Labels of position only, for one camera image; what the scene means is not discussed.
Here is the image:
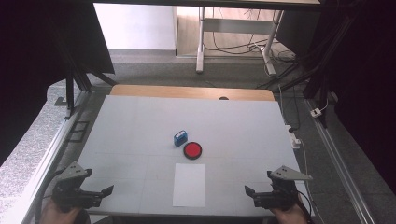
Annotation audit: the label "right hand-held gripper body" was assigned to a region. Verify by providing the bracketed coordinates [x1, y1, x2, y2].
[255, 165, 313, 210]

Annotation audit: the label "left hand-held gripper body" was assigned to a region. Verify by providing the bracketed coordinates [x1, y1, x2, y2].
[50, 161, 103, 213]

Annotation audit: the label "red ink pad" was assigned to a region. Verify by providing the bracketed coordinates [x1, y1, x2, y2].
[182, 141, 203, 161]

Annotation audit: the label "blue stamp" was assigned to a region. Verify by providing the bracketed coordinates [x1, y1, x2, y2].
[173, 130, 189, 148]

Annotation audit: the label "person's right hand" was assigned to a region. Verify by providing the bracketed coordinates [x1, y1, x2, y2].
[269, 194, 309, 224]

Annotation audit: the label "person's left hand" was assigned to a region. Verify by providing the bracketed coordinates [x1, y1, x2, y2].
[39, 197, 83, 224]

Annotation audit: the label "white power strip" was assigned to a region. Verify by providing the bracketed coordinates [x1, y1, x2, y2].
[284, 124, 303, 149]

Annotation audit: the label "white paper sheet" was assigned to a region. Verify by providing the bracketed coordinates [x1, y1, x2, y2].
[172, 163, 206, 208]

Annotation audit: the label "white board table cover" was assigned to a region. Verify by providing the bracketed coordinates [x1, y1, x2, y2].
[55, 94, 316, 217]

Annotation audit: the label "black metal stand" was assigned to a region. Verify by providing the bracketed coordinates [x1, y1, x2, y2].
[52, 18, 119, 120]
[256, 0, 359, 129]

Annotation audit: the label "wooden table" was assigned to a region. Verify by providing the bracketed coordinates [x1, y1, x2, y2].
[109, 84, 276, 102]

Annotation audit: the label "black curtain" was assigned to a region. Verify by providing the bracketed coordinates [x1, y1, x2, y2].
[0, 0, 116, 166]
[275, 0, 396, 195]

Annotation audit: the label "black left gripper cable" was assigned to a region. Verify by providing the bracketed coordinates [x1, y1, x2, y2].
[35, 167, 67, 224]

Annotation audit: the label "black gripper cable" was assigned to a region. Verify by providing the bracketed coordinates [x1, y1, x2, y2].
[297, 199, 314, 224]
[35, 167, 67, 224]

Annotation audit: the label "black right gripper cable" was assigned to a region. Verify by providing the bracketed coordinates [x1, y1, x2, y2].
[297, 199, 314, 224]

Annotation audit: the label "aluminium rail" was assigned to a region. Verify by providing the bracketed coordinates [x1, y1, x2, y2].
[8, 90, 92, 224]
[304, 98, 376, 224]

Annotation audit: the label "white power cable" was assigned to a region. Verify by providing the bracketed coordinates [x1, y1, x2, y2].
[298, 146, 325, 224]

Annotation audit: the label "black floor cables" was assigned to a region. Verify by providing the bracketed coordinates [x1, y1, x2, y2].
[204, 7, 297, 64]

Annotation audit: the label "white metal desk frame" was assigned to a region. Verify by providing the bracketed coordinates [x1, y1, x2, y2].
[195, 7, 285, 77]

